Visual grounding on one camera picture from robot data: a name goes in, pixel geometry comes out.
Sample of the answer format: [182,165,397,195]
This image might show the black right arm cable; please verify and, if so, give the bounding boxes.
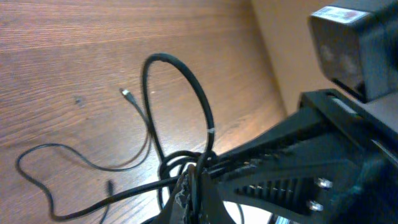
[141,52,216,175]

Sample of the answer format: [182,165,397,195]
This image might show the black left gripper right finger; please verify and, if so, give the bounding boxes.
[198,172,235,224]

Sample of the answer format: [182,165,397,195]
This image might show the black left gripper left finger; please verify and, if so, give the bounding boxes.
[150,174,192,224]

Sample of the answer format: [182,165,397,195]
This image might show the thin black usb cable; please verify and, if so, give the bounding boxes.
[16,88,153,222]

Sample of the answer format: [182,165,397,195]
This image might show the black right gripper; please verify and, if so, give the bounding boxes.
[207,89,397,223]

